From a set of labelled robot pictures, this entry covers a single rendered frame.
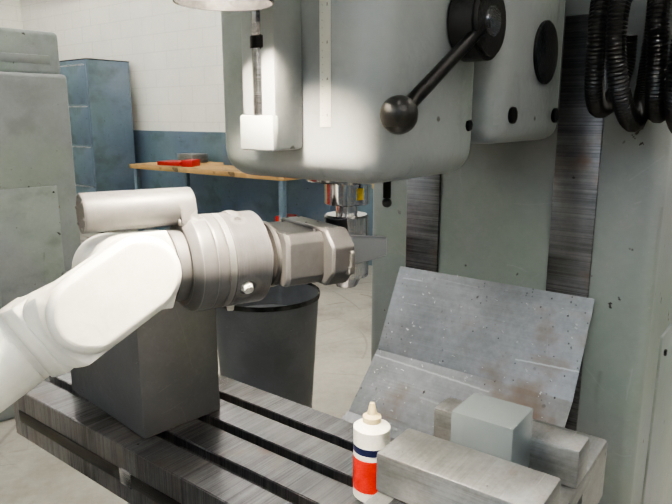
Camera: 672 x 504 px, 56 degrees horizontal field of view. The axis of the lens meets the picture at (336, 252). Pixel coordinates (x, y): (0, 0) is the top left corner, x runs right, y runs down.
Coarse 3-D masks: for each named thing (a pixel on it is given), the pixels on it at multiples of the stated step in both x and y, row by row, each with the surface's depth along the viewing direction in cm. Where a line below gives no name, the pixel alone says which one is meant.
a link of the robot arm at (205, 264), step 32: (96, 192) 52; (128, 192) 53; (160, 192) 54; (192, 192) 56; (96, 224) 51; (128, 224) 53; (160, 224) 55; (192, 224) 54; (192, 256) 53; (224, 256) 54; (192, 288) 54; (224, 288) 55
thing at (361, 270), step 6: (348, 228) 64; (354, 228) 64; (360, 228) 64; (366, 228) 65; (354, 234) 64; (360, 234) 64; (366, 234) 65; (360, 264) 65; (366, 264) 66; (360, 270) 65; (366, 270) 66; (354, 276) 65; (360, 276) 65
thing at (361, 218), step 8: (328, 216) 64; (336, 216) 64; (344, 216) 64; (352, 216) 64; (360, 216) 64; (368, 216) 65; (336, 224) 64; (344, 224) 64; (352, 224) 64; (360, 224) 64
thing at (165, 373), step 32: (160, 320) 80; (192, 320) 83; (128, 352) 80; (160, 352) 81; (192, 352) 84; (96, 384) 89; (128, 384) 82; (160, 384) 81; (192, 384) 85; (128, 416) 83; (160, 416) 82; (192, 416) 86
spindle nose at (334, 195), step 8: (328, 184) 64; (360, 184) 63; (368, 184) 64; (328, 192) 64; (336, 192) 63; (344, 192) 63; (352, 192) 63; (368, 192) 64; (328, 200) 64; (336, 200) 63; (344, 200) 63; (352, 200) 63; (360, 200) 63; (368, 200) 65
